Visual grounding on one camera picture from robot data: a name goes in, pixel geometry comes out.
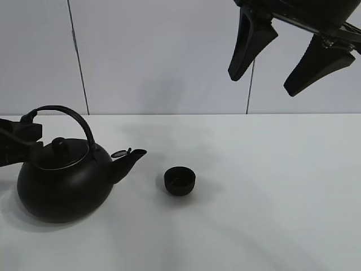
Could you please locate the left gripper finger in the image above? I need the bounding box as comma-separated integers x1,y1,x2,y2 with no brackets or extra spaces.
1,119,42,142
1,142,43,167

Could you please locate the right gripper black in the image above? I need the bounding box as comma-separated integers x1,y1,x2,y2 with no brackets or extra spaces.
228,1,360,97

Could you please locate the black round teapot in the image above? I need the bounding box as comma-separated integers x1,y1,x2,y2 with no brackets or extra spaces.
17,105,147,223

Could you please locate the small black teacup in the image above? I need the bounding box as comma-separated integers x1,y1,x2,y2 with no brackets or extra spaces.
164,166,196,196

